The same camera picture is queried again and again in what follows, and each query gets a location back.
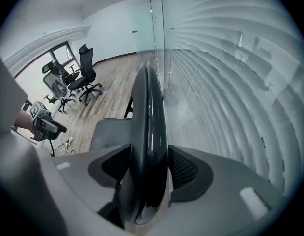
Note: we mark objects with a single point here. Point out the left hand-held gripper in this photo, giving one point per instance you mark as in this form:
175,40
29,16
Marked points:
36,109

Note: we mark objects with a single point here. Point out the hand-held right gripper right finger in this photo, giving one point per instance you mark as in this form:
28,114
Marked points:
215,205

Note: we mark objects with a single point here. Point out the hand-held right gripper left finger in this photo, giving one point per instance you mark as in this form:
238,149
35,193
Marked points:
80,176

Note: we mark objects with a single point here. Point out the black folding chair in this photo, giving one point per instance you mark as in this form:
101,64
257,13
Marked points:
149,122

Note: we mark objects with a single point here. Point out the person's left forearm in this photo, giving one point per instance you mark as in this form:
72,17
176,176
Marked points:
24,122

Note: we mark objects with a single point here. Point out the grey plastic-wrapped office chair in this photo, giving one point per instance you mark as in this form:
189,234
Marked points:
56,87

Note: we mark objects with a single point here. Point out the black mesh office chair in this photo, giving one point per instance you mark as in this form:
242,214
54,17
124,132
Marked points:
68,76
85,75

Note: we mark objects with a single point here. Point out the white power strip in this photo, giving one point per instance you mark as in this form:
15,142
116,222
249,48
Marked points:
69,139

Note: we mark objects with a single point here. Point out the dark framed window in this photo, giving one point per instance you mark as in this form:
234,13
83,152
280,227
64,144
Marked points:
38,72

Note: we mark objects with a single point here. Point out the white window blinds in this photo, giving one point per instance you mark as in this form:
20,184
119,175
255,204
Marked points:
228,87

